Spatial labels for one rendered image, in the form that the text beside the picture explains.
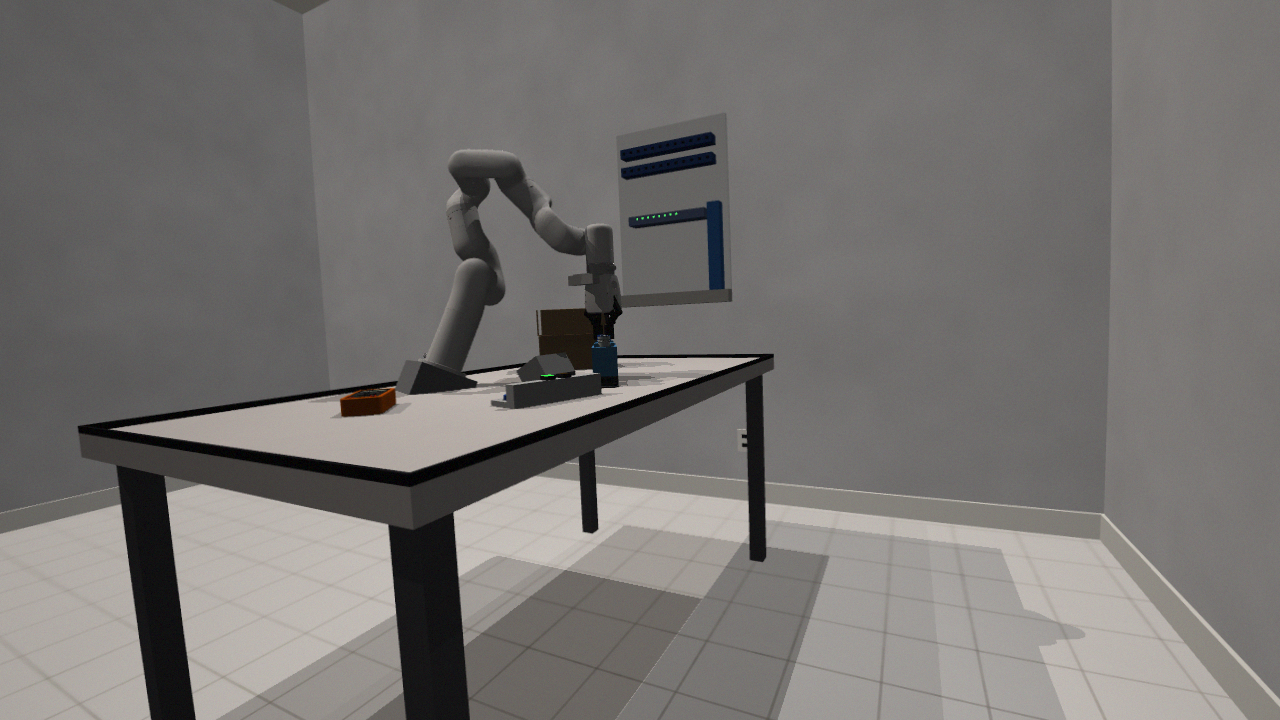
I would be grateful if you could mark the black table edge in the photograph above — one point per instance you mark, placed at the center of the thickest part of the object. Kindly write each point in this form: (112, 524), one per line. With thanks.
(394, 477)

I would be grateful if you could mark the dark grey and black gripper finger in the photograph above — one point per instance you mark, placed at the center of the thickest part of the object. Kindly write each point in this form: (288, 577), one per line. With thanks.
(597, 328)
(610, 321)

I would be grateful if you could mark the orange digital multimeter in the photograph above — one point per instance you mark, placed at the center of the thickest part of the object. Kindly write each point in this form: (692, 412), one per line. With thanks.
(368, 402)

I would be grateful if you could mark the dark grey button housing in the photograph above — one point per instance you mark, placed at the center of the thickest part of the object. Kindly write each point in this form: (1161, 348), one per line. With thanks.
(550, 364)

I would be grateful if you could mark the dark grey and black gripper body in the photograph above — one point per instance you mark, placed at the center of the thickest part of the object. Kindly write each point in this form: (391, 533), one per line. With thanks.
(599, 298)

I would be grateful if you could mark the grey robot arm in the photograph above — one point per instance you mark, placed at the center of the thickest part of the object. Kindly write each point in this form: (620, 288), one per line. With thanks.
(478, 283)

